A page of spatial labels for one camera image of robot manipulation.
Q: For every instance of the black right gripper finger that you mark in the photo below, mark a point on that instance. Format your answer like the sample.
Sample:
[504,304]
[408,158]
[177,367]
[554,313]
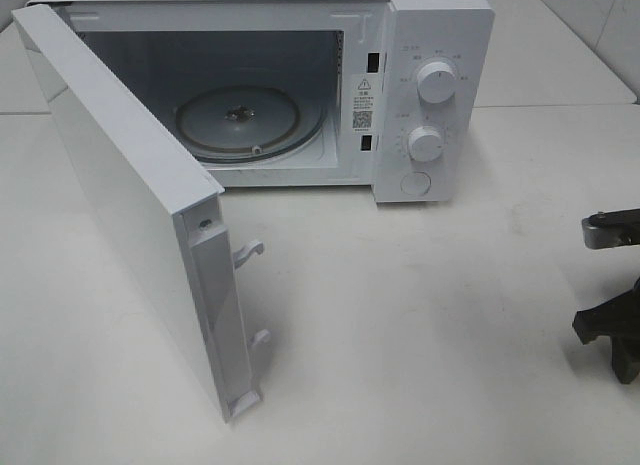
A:
[617,319]
[616,228]

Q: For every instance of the round white door button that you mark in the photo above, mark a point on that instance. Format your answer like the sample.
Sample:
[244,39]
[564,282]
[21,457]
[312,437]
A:
[416,183]

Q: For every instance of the white microwave door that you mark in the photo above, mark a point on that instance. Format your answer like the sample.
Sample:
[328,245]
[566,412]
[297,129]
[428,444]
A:
[158,207]

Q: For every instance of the lower white control knob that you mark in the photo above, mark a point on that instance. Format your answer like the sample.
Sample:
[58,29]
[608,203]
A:
[425,144]

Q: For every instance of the white control knob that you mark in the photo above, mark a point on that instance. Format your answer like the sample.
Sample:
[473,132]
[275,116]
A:
[425,144]
[436,80]

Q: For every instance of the upper white control knob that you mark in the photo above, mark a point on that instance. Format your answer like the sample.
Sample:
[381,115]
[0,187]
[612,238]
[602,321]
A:
[436,80]

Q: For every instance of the white microwave oven body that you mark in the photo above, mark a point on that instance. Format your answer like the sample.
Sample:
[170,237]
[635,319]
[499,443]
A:
[168,51]

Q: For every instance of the white warning label sticker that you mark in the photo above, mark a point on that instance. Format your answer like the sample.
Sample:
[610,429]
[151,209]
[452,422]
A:
[364,91]

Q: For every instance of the glass microwave turntable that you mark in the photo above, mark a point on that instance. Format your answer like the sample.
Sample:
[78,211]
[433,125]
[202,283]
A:
[246,123]

